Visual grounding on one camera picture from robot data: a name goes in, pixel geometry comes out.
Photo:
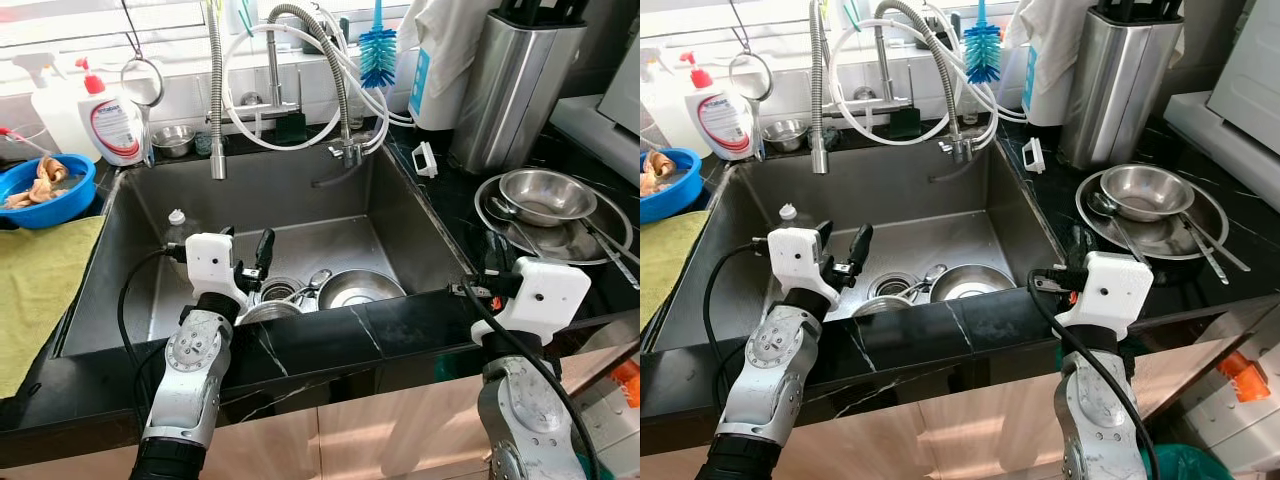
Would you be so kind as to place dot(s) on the steel spoon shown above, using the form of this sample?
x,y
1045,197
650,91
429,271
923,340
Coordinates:
x,y
318,278
502,208
932,272
1102,203

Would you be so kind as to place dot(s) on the steel cutlery piece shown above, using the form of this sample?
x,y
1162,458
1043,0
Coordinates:
x,y
1215,242
610,245
1212,260
618,270

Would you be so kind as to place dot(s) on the clear bottle white cap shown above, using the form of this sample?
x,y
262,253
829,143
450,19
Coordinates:
x,y
176,228
788,225

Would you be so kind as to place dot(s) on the shallow steel saucer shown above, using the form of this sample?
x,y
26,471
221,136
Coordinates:
x,y
885,308
270,312

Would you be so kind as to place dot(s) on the stainless steel sink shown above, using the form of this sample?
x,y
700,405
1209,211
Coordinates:
x,y
900,195
300,200

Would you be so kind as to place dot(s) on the large steel plate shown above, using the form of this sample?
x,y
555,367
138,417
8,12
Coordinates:
x,y
570,245
1160,240

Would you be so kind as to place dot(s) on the white scrub brush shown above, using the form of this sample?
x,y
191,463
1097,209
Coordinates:
x,y
1042,155
434,160

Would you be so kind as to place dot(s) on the small steel bowl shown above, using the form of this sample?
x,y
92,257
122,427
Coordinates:
x,y
172,142
783,137

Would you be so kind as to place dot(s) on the dark green sponge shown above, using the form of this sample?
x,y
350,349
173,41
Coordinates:
x,y
292,130
904,125

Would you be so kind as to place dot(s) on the steel diverter valve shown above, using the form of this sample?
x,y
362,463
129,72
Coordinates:
x,y
350,155
958,150

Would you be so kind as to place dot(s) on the white water purifier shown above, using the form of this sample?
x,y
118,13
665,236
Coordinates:
x,y
440,115
1045,110

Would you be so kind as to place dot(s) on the blue plastic bowl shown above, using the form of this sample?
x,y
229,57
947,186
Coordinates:
x,y
60,212
685,205

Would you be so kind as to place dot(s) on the white soap bottle red pump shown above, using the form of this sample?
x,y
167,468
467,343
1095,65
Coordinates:
x,y
112,130
720,125

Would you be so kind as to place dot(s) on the steel knife block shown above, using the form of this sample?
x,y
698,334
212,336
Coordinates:
x,y
510,100
1120,95

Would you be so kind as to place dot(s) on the white countertop appliance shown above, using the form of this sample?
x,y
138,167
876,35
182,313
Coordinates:
x,y
1250,80
600,130

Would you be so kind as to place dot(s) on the yellow dish cloth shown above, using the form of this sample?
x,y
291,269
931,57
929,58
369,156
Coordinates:
x,y
665,265
40,300

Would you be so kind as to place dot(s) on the orange plastic piece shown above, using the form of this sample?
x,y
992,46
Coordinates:
x,y
626,383
1240,378

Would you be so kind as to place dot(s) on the round steel strainer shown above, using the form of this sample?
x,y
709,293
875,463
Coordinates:
x,y
142,82
750,78

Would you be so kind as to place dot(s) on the steel sink tap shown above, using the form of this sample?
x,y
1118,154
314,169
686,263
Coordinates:
x,y
880,60
275,60

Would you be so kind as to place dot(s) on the light wood base cabinet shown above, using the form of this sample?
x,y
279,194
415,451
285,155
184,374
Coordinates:
x,y
350,440
950,440

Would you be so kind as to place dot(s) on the white washing machine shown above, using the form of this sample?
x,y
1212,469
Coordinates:
x,y
1230,440
620,440

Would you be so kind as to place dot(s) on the white spray bottle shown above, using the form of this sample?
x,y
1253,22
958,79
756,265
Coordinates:
x,y
665,110
55,120

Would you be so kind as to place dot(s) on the white hanging cloth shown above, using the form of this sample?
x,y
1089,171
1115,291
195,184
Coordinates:
x,y
455,40
1050,40

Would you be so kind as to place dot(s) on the blue bottle brush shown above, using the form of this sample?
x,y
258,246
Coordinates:
x,y
983,50
378,55

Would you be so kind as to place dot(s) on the red plastic stick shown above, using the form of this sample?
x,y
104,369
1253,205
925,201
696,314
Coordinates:
x,y
20,138

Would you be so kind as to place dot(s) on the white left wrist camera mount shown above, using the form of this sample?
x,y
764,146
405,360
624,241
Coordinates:
x,y
795,258
212,262

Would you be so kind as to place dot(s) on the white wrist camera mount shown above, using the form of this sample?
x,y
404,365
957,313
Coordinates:
x,y
550,295
795,258
1110,290
212,262

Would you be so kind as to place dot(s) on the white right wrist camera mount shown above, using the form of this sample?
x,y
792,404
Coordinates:
x,y
1110,290
550,295

